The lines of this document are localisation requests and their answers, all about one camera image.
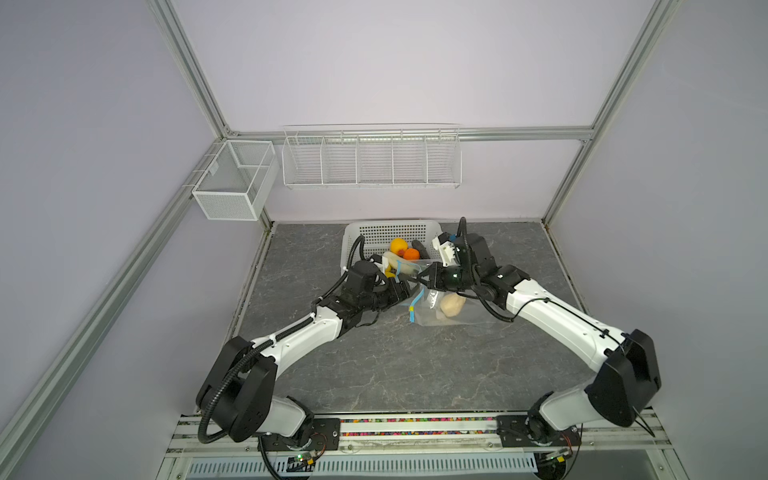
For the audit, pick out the orange tangerine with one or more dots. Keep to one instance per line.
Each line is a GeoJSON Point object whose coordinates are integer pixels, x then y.
{"type": "Point", "coordinates": [410, 254]}

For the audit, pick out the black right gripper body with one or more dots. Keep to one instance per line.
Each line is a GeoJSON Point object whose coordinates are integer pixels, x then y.
{"type": "Point", "coordinates": [453, 279]}

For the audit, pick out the white vent grille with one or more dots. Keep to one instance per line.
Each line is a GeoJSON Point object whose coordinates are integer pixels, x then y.
{"type": "Point", "coordinates": [340, 466]}

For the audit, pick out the white mesh wall box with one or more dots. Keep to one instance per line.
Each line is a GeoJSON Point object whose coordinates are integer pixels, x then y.
{"type": "Point", "coordinates": [237, 181]}

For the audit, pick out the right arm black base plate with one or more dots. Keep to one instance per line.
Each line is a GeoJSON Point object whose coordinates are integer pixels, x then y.
{"type": "Point", "coordinates": [520, 430]}

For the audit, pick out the white perforated plastic basket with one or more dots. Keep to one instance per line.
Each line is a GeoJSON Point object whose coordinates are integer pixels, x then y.
{"type": "Point", "coordinates": [379, 233]}

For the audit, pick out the white wire wall shelf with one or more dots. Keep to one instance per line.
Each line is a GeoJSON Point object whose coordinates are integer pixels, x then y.
{"type": "Point", "coordinates": [394, 156]}

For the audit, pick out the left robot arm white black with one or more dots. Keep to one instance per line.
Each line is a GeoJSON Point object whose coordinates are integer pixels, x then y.
{"type": "Point", "coordinates": [237, 399]}

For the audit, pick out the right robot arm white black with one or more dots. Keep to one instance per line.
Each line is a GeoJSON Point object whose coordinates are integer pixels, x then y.
{"type": "Point", "coordinates": [625, 366]}

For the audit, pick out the beige round potato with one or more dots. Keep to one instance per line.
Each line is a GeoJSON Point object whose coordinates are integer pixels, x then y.
{"type": "Point", "coordinates": [452, 304]}

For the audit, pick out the yellow peach with red spot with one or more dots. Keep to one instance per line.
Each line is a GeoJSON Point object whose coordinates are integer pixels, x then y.
{"type": "Point", "coordinates": [398, 246]}

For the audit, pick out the aluminium frame profiles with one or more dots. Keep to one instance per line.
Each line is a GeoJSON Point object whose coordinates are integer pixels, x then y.
{"type": "Point", "coordinates": [37, 410]}

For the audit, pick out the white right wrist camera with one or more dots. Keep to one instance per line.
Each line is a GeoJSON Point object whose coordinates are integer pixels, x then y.
{"type": "Point", "coordinates": [444, 246]}

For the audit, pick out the clear zip bag blue zipper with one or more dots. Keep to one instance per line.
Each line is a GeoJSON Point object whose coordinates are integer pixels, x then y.
{"type": "Point", "coordinates": [423, 309]}

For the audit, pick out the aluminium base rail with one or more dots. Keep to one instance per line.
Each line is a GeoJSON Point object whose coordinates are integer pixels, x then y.
{"type": "Point", "coordinates": [470, 432]}

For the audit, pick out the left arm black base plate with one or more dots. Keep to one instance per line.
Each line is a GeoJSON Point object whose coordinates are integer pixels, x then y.
{"type": "Point", "coordinates": [319, 433]}

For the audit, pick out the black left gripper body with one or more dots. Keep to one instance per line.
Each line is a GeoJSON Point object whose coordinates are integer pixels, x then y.
{"type": "Point", "coordinates": [372, 300]}

